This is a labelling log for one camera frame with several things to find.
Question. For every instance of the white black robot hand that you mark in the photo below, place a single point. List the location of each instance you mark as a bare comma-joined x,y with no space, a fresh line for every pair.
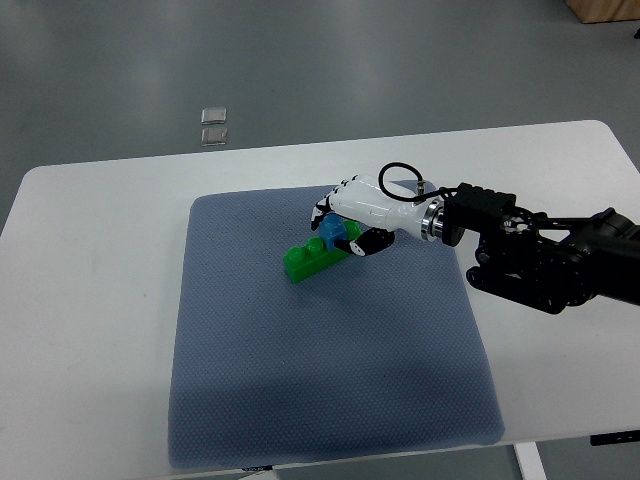
383,209

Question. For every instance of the blue toy block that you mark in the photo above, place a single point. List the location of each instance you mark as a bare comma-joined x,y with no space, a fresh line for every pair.
332,228

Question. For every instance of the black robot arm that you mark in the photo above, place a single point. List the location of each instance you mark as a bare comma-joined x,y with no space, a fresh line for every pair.
544,263

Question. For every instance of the green four-stud toy block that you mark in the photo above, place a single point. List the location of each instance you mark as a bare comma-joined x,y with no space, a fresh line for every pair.
301,262

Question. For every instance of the blue-grey mesh mat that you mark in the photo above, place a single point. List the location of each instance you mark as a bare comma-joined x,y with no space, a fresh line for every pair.
372,355

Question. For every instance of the lower metal floor plate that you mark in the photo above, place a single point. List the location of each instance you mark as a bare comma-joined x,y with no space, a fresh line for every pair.
214,136

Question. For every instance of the metal floor plate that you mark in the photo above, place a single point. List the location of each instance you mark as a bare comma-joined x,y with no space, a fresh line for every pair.
214,136
214,115

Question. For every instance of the upper metal floor plate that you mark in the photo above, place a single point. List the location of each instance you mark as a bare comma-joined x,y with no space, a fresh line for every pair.
214,115

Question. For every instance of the wooden box corner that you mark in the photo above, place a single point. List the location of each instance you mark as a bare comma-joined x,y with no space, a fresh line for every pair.
603,11

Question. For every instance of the white table leg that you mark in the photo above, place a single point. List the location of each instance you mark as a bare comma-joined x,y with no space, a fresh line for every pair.
529,461

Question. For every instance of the black table controller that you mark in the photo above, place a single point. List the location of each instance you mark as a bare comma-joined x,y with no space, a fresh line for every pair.
615,438

